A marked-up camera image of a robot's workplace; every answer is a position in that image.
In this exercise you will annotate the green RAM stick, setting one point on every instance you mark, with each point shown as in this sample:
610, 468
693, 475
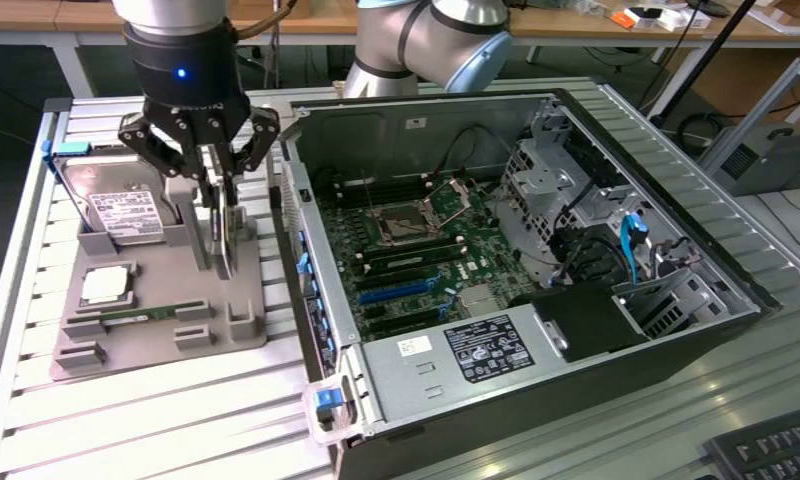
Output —
140, 315

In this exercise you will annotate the hard disk with blue carrier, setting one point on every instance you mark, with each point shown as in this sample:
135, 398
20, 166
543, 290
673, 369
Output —
120, 195

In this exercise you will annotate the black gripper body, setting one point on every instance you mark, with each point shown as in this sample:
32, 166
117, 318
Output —
187, 65

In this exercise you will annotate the black RAM slot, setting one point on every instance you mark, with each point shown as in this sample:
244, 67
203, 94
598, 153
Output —
380, 186
387, 197

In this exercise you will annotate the installed black RAM stick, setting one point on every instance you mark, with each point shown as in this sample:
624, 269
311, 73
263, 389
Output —
410, 247
416, 259

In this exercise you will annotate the black keyboard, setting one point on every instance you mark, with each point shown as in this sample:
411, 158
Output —
774, 450

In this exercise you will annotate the thin locking lever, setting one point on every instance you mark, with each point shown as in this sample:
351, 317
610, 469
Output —
370, 195

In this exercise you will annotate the black expansion slot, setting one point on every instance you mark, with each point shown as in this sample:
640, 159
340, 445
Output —
407, 322
387, 281

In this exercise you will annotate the silver metal disk bay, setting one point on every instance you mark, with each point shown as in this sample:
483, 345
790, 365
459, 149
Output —
540, 180

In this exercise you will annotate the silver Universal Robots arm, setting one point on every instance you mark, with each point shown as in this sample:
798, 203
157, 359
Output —
440, 40

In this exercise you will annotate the black open PC case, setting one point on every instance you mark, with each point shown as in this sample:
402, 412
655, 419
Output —
574, 400

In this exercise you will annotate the silver power supply unit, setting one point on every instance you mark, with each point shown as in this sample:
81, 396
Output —
407, 380

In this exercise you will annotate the silver chipset heatsink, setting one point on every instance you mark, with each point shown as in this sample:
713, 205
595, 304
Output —
478, 301

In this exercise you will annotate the black plastic shroud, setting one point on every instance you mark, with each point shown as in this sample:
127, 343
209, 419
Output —
587, 325

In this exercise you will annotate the blue case latch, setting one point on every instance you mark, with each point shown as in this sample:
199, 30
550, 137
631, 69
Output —
327, 401

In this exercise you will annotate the black stand pole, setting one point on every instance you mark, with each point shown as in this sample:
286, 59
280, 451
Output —
707, 55

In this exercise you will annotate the silver vented disk bay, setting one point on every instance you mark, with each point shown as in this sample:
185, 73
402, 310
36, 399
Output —
667, 315

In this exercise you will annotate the metal socket cover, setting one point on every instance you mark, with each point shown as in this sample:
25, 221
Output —
450, 200

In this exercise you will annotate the aluminium profile frame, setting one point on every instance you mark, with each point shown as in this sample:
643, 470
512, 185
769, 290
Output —
767, 105

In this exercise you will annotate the small white box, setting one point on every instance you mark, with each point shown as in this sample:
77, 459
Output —
683, 21

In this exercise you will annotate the small orange box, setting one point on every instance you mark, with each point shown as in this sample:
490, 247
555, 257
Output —
623, 20

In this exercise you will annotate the CPU socket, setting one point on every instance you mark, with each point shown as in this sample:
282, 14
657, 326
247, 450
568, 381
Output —
400, 227

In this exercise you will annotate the brown cardboard box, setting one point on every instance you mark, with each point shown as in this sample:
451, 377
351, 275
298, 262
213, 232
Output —
308, 10

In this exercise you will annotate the green motherboard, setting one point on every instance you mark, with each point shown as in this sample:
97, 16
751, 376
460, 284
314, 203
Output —
487, 250

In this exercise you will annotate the grey metal cabinet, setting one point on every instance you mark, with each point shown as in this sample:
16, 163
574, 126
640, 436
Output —
774, 165

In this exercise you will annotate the silver CPU chip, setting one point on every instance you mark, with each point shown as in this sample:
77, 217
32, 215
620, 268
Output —
107, 285

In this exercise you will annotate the wooden desk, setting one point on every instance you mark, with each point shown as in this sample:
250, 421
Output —
547, 22
13, 20

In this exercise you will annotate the graphics card with black fan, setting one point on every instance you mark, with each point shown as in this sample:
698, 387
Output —
226, 245

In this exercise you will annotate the grey plastic parts rack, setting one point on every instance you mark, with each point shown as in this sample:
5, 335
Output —
167, 300

